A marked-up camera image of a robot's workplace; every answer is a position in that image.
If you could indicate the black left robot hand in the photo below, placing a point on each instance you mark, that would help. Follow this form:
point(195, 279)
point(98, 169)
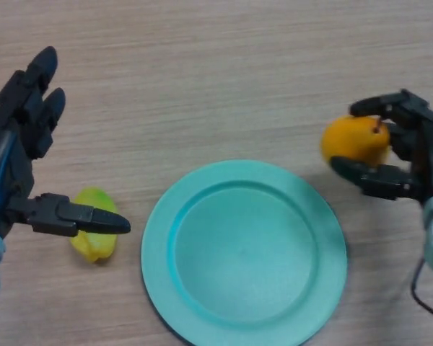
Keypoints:
point(7, 155)

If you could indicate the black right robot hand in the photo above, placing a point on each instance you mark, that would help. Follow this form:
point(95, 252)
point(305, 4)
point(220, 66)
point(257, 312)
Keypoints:
point(431, 151)

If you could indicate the yellow orange pear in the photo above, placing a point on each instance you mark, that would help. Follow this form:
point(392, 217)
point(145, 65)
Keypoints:
point(353, 138)

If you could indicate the green round plate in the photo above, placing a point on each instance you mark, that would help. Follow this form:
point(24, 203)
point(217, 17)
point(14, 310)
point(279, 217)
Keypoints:
point(243, 252)

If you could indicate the yellow green starfruit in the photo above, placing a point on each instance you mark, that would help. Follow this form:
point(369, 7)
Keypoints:
point(95, 247)

